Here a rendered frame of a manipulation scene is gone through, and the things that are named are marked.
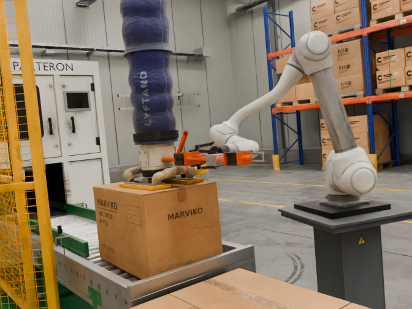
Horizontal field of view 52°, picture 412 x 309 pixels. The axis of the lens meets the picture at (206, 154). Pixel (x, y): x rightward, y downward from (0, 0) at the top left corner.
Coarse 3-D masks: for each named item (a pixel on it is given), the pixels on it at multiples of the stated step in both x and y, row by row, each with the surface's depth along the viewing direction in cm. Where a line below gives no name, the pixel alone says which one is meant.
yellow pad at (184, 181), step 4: (184, 176) 208; (168, 180) 212; (172, 180) 209; (176, 180) 206; (180, 180) 203; (184, 180) 201; (188, 180) 199; (192, 180) 200; (196, 180) 202; (200, 180) 203; (184, 184) 201; (188, 184) 199
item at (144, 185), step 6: (150, 180) 196; (120, 186) 213; (126, 186) 207; (132, 186) 202; (138, 186) 198; (144, 186) 193; (150, 186) 189; (156, 186) 188; (162, 186) 190; (168, 186) 192
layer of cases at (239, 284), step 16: (240, 272) 191; (192, 288) 177; (208, 288) 175; (224, 288) 174; (240, 288) 172; (256, 288) 171; (272, 288) 169; (288, 288) 168; (304, 288) 167; (144, 304) 164; (160, 304) 163; (176, 304) 162; (192, 304) 161; (208, 304) 159; (224, 304) 158; (240, 304) 157; (256, 304) 156; (272, 304) 154; (288, 304) 153; (304, 304) 152; (320, 304) 151; (336, 304) 150; (352, 304) 149
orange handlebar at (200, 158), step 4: (172, 156) 200; (188, 156) 184; (192, 156) 181; (196, 156) 179; (200, 156) 176; (204, 156) 174; (220, 156) 166; (244, 156) 156; (248, 156) 156; (164, 160) 198; (168, 160) 196; (172, 160) 193; (188, 160) 183; (192, 160) 180; (196, 160) 178; (200, 160) 175; (204, 160) 173; (216, 160) 167; (220, 160) 165; (244, 160) 156; (248, 160) 156
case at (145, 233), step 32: (96, 192) 224; (128, 192) 192; (160, 192) 184; (192, 192) 194; (128, 224) 195; (160, 224) 184; (192, 224) 194; (128, 256) 199; (160, 256) 184; (192, 256) 194
